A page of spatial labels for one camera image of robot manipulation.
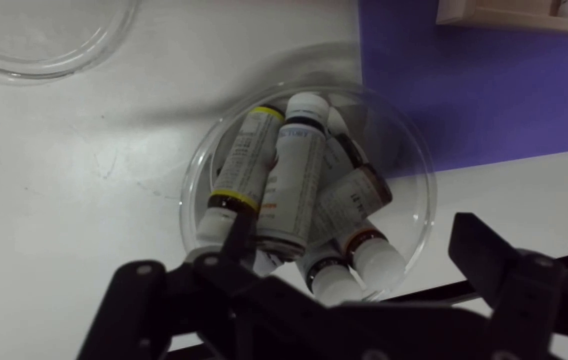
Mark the brown banded bottle in container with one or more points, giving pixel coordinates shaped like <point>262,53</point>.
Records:
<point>342,216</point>

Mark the tall white bottle in container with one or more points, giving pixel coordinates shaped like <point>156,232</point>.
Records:
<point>292,185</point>

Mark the wooden tray with divider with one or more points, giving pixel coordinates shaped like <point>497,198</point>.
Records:
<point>510,14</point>

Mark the purple paper mat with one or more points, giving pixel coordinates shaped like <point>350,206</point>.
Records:
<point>477,96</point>

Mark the clear round lid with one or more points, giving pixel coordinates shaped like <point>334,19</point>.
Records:
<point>54,38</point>

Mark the black banded bottle in container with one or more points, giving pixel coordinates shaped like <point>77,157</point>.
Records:
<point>329,277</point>

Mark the yellow banded bottle in container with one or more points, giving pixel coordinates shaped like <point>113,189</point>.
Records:
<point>237,187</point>

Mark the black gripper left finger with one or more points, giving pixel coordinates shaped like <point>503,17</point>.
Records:
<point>207,306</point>

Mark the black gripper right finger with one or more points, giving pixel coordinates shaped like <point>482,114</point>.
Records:
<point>526,291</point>

